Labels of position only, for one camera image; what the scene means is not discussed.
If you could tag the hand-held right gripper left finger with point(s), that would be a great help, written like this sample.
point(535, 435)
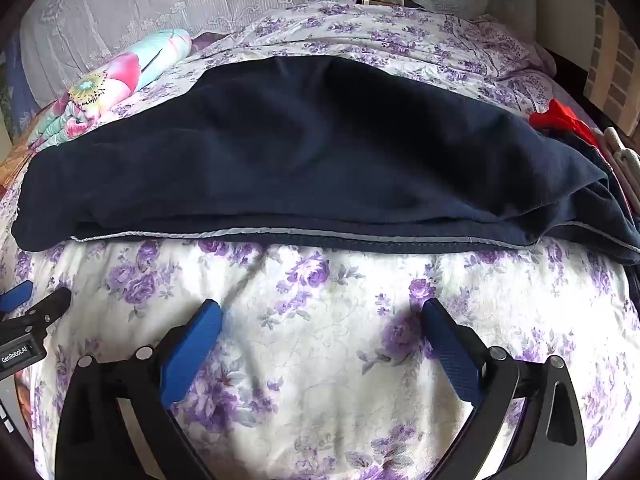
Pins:
point(192, 345)

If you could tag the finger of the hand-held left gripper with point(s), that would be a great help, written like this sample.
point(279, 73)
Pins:
point(15, 296)
point(45, 307)

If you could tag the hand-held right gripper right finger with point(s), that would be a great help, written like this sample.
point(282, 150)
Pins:
point(450, 350)

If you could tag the navy blue pants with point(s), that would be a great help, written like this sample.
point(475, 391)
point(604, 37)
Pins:
point(310, 150)

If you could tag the orange patterned cloth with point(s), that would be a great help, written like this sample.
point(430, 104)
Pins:
point(12, 170)

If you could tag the purple floral bedspread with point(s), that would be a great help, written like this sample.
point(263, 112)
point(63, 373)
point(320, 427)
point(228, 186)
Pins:
point(320, 310)

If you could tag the colourful floral pillow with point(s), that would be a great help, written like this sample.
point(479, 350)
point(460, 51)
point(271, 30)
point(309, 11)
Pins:
point(115, 75)

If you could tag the red cloth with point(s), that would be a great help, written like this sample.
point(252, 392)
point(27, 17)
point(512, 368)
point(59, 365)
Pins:
point(557, 117)

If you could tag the grey sweatpants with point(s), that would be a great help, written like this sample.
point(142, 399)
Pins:
point(622, 155)

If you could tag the beige checkered cloth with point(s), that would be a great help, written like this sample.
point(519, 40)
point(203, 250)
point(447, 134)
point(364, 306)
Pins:
point(615, 60)

